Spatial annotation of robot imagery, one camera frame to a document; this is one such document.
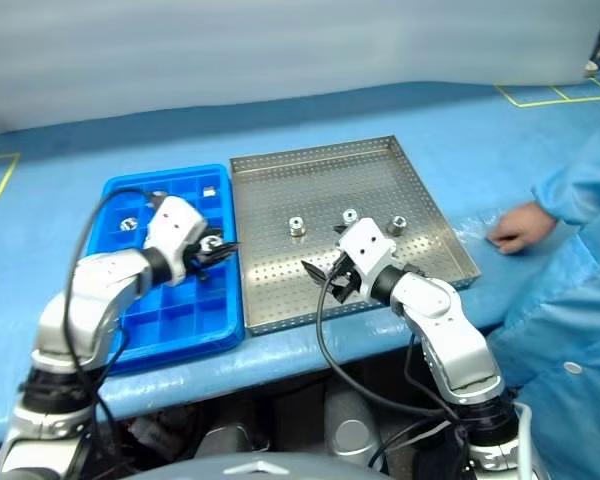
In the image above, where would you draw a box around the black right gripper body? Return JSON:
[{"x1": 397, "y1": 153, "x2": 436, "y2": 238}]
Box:
[{"x1": 327, "y1": 254, "x2": 364, "y2": 307}]

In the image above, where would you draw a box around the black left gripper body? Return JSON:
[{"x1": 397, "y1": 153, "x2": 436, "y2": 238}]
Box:
[{"x1": 182, "y1": 238, "x2": 217, "y2": 283}]

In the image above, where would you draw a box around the blue plastic compartment tray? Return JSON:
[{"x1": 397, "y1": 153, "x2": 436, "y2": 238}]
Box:
[{"x1": 82, "y1": 163, "x2": 246, "y2": 377}]

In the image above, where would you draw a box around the perforated steel tray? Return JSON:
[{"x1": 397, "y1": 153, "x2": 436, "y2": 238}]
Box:
[{"x1": 228, "y1": 133, "x2": 483, "y2": 337}]

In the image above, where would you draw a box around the person's bare hand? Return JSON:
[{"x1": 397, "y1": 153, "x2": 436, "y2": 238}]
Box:
[{"x1": 488, "y1": 201, "x2": 556, "y2": 256}]

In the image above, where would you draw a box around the silver rounded housing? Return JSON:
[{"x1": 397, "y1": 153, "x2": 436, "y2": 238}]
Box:
[
  {"x1": 194, "y1": 422, "x2": 261, "y2": 456},
  {"x1": 322, "y1": 387, "x2": 381, "y2": 459}
]

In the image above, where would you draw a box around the yellow tape outline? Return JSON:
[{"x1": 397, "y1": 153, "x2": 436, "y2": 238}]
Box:
[
  {"x1": 0, "y1": 152, "x2": 21, "y2": 203},
  {"x1": 494, "y1": 82, "x2": 600, "y2": 108}
]

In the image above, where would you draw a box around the grey rounded shell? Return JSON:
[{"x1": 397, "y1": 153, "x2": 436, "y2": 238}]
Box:
[{"x1": 9, "y1": 452, "x2": 431, "y2": 480}]

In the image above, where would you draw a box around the person in blue coat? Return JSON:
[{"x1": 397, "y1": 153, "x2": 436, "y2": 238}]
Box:
[{"x1": 484, "y1": 114, "x2": 600, "y2": 480}]

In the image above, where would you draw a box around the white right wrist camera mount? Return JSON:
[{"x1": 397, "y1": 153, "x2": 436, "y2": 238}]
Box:
[{"x1": 334, "y1": 217, "x2": 397, "y2": 294}]

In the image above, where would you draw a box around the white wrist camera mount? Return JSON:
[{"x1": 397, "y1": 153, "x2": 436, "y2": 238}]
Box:
[
  {"x1": 143, "y1": 195, "x2": 209, "y2": 288},
  {"x1": 334, "y1": 217, "x2": 397, "y2": 294}
]

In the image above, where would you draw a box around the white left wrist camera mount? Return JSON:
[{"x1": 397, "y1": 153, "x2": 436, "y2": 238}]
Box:
[{"x1": 143, "y1": 195, "x2": 209, "y2": 288}]

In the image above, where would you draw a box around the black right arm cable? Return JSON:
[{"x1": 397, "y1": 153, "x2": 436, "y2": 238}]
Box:
[{"x1": 314, "y1": 279, "x2": 469, "y2": 421}]

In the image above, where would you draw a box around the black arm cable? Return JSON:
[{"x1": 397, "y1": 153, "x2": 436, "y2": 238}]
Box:
[
  {"x1": 62, "y1": 187, "x2": 164, "y2": 451},
  {"x1": 314, "y1": 279, "x2": 469, "y2": 421}
]

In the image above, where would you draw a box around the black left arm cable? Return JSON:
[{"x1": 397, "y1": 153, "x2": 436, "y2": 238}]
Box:
[{"x1": 62, "y1": 187, "x2": 164, "y2": 451}]

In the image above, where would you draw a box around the white cable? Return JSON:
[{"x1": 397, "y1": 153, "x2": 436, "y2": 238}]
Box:
[{"x1": 512, "y1": 399, "x2": 539, "y2": 480}]

